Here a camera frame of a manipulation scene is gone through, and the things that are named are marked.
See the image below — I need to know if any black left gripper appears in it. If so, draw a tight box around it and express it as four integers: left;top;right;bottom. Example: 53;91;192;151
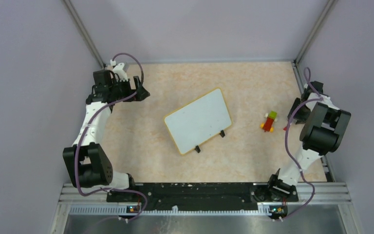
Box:
109;76;150;102

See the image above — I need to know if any yellow framed whiteboard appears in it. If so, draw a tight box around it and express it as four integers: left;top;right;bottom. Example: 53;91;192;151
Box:
164;88;233;155

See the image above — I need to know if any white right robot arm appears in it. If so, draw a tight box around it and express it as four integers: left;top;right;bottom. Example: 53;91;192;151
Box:
266;81;352;201

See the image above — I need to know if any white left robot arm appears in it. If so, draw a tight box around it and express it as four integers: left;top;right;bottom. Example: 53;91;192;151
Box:
62;70;150;202

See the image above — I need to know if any red green toy brick car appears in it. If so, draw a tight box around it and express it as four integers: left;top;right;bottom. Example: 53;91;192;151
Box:
260;111;277;132

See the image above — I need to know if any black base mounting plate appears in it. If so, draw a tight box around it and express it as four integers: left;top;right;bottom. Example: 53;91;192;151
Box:
107;185;296;211

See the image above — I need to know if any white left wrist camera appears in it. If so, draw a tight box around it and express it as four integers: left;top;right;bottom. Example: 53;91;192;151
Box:
110;59;128;80

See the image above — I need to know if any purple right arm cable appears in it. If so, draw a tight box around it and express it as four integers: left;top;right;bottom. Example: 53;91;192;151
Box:
279;67;324;222

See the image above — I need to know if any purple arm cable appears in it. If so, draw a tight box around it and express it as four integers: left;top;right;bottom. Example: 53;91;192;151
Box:
74;52;148;223
279;67;324;222

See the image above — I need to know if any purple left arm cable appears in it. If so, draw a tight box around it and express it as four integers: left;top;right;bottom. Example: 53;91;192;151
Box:
74;52;148;223

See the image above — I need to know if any white toothed cable duct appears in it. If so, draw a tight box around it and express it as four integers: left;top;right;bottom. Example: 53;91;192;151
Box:
69;205;271;216

